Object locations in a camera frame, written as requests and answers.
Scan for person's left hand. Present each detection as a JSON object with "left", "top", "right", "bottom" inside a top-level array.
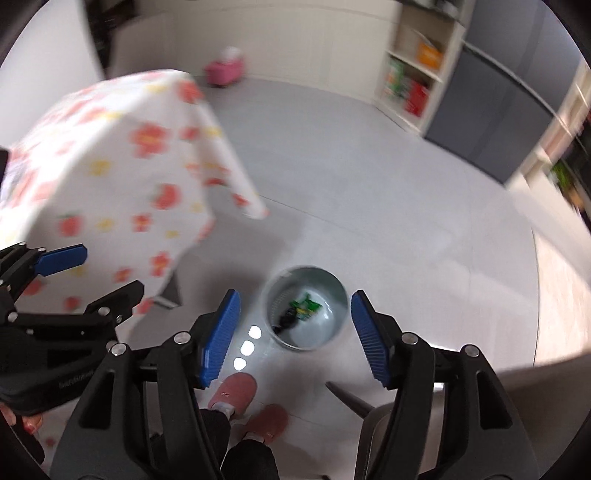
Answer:
[{"left": 0, "top": 404, "right": 45, "bottom": 435}]

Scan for dark grey tall cabinet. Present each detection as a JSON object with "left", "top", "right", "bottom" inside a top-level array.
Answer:
[{"left": 425, "top": 0, "right": 583, "bottom": 186}]

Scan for white open bookshelf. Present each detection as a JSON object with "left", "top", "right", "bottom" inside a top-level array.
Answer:
[{"left": 374, "top": 0, "right": 468, "bottom": 137}]

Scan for person's left leg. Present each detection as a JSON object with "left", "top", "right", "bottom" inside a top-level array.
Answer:
[{"left": 198, "top": 408, "right": 232, "bottom": 480}]

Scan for green books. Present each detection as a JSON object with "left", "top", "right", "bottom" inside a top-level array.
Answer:
[{"left": 384, "top": 59, "right": 409, "bottom": 100}]

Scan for person's leg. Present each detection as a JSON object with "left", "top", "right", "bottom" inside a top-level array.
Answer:
[
  {"left": 198, "top": 408, "right": 232, "bottom": 480},
  {"left": 222, "top": 438, "right": 280, "bottom": 480}
]

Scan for white side shelf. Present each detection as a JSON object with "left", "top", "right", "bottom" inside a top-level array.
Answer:
[{"left": 505, "top": 65, "right": 591, "bottom": 217}]

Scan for white flower print tablecloth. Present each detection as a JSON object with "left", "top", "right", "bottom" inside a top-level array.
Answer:
[{"left": 0, "top": 69, "right": 269, "bottom": 467}]

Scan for green potted plant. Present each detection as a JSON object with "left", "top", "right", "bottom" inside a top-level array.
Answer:
[{"left": 549, "top": 159, "right": 591, "bottom": 208}]

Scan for pink toy car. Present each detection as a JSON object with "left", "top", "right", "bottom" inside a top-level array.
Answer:
[{"left": 204, "top": 46, "right": 250, "bottom": 88}]

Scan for person's right leg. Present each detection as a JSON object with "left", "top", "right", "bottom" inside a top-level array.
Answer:
[{"left": 222, "top": 438, "right": 280, "bottom": 480}]

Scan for red box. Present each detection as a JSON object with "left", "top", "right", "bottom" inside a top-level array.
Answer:
[{"left": 405, "top": 80, "right": 431, "bottom": 116}]

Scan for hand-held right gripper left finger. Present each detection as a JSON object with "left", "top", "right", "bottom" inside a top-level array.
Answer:
[{"left": 48, "top": 290, "right": 242, "bottom": 480}]

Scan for pink slipper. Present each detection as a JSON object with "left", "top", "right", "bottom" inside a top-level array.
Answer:
[
  {"left": 207, "top": 373, "right": 258, "bottom": 417},
  {"left": 242, "top": 404, "right": 290, "bottom": 445}
]

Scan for orange box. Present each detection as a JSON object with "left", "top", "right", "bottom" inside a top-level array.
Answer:
[{"left": 417, "top": 39, "right": 445, "bottom": 70}]

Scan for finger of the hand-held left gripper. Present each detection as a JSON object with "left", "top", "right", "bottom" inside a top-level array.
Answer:
[
  {"left": 0, "top": 242, "right": 88, "bottom": 302},
  {"left": 9, "top": 280, "right": 145, "bottom": 344}
]

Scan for black wrapper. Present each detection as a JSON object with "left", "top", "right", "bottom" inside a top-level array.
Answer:
[{"left": 272, "top": 310, "right": 301, "bottom": 334}]

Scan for grey dining chair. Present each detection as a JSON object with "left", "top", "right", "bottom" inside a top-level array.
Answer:
[{"left": 325, "top": 381, "right": 403, "bottom": 480}]

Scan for green snack wrapper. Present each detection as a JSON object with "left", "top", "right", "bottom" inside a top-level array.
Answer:
[{"left": 290, "top": 293, "right": 322, "bottom": 320}]

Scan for grey round waste bin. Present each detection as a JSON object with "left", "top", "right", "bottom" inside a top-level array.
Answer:
[{"left": 261, "top": 265, "right": 349, "bottom": 352}]

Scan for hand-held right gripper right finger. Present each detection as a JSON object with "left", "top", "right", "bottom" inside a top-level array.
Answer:
[{"left": 351, "top": 290, "right": 541, "bottom": 480}]

